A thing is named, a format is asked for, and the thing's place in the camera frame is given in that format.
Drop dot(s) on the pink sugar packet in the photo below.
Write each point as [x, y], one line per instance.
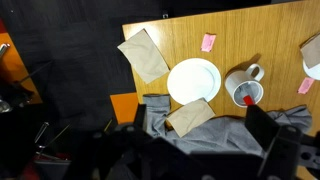
[306, 85]
[208, 42]

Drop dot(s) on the brown napkin on small plate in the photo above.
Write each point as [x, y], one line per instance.
[312, 51]

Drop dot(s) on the small white plate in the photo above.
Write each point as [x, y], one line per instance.
[313, 73]

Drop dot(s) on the white mug cup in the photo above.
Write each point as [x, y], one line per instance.
[237, 80]

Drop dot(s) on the grey hoodie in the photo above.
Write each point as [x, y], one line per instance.
[216, 133]

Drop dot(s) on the marker pen with red cap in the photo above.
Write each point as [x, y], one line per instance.
[248, 100]

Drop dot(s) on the large white plate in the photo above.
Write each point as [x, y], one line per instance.
[193, 80]

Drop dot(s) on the brown paper napkin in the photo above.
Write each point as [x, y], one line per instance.
[190, 116]

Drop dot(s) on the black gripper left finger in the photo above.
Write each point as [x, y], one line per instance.
[140, 116]

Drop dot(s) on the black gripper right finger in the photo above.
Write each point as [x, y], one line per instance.
[266, 133]

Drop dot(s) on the white paper sheet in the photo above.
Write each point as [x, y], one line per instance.
[143, 56]

